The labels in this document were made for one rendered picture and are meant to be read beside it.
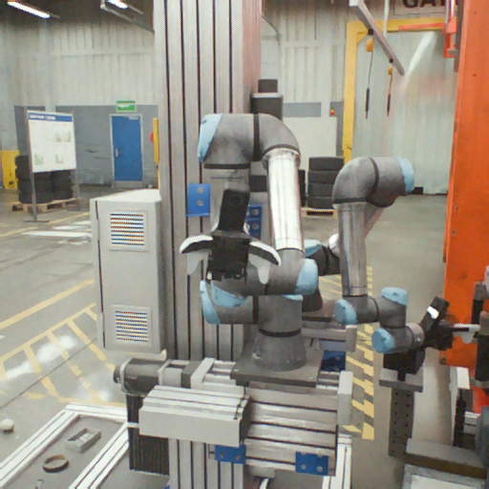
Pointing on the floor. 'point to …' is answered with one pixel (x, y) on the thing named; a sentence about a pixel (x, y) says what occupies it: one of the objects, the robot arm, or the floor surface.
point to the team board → (51, 147)
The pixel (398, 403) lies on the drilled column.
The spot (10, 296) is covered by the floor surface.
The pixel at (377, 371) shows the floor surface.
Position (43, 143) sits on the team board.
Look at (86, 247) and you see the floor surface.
